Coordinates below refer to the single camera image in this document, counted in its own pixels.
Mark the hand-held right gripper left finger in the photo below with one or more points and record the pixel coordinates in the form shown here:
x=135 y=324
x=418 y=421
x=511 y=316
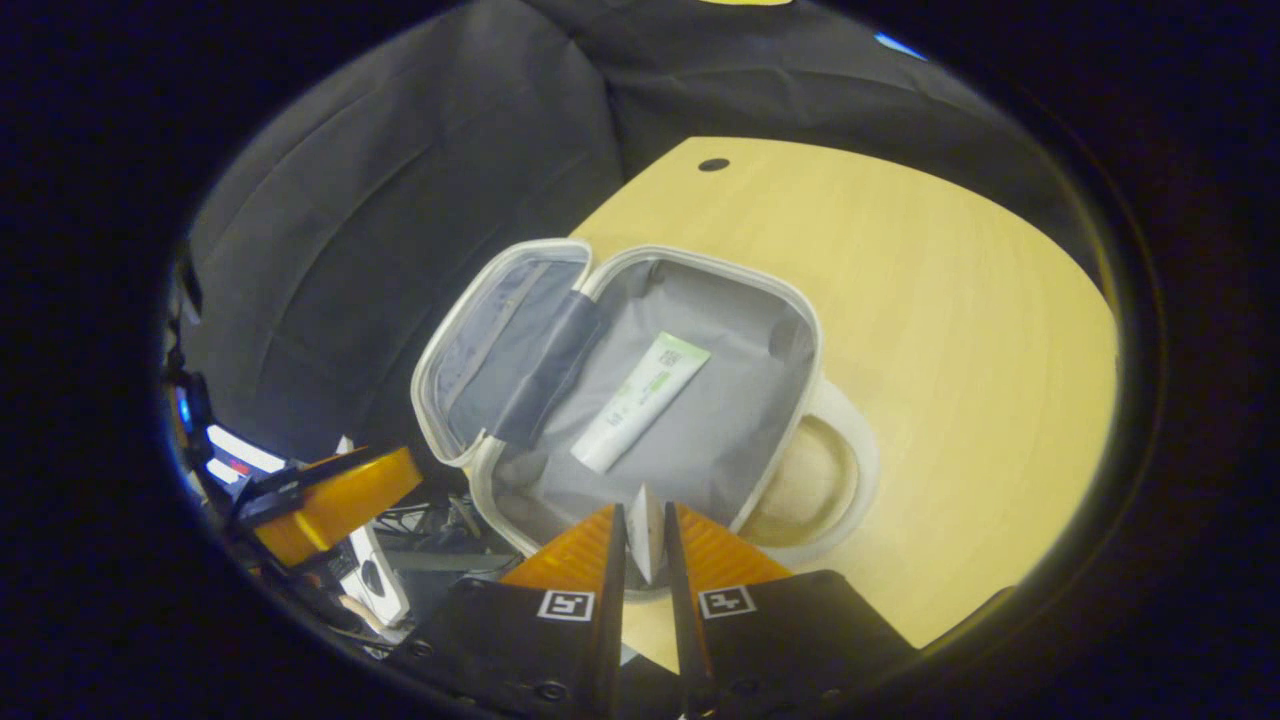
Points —
x=612 y=640

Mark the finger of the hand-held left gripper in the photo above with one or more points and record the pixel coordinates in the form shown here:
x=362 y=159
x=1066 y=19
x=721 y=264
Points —
x=340 y=505

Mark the white suitcase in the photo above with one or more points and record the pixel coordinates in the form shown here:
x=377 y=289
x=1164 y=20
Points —
x=720 y=420

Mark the white green skin care tube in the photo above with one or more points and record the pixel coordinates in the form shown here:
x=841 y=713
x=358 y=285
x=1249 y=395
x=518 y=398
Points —
x=640 y=400

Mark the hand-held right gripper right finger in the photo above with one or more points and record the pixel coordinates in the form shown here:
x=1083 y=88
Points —
x=690 y=650

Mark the black backdrop cloth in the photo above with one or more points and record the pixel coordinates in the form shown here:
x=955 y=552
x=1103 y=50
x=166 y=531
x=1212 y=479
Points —
x=350 y=250

